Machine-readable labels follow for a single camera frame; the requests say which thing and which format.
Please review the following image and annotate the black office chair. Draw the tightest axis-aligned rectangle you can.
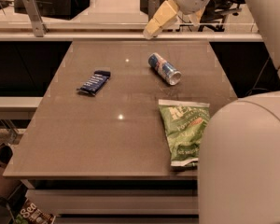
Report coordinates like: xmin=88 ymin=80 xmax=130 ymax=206
xmin=200 ymin=0 xmax=245 ymax=32

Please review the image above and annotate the middle metal railing bracket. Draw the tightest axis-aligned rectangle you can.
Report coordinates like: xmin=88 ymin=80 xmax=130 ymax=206
xmin=147 ymin=0 xmax=160 ymax=20

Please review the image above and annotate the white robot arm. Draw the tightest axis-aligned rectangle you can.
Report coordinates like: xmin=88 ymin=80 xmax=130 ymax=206
xmin=198 ymin=0 xmax=280 ymax=224

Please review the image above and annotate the dark blue snack bar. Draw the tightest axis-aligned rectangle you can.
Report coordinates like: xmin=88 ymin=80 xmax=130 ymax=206
xmin=77 ymin=70 xmax=111 ymax=96

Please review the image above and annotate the black cable on floor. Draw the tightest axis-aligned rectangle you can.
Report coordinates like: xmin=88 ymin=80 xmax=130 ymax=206
xmin=245 ymin=56 xmax=272 ymax=96

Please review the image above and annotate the magazine on lower shelf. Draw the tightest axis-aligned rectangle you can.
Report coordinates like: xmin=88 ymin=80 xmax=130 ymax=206
xmin=13 ymin=200 xmax=56 ymax=224

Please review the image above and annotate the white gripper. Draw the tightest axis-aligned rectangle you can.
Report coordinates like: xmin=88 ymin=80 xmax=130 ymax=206
xmin=143 ymin=0 xmax=210 ymax=39

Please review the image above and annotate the metal railing bracket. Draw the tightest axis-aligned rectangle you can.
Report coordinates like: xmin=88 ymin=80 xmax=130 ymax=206
xmin=22 ymin=0 xmax=48 ymax=37
xmin=147 ymin=0 xmax=160 ymax=20

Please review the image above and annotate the blue silver redbull can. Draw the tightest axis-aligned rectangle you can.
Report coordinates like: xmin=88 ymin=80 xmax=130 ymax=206
xmin=148 ymin=53 xmax=181 ymax=86

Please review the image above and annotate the green chip bag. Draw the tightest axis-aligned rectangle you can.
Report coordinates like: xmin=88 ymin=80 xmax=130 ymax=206
xmin=159 ymin=100 xmax=210 ymax=168

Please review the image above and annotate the left metal railing bracket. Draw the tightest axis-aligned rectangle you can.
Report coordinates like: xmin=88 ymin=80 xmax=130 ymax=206
xmin=22 ymin=0 xmax=48 ymax=37

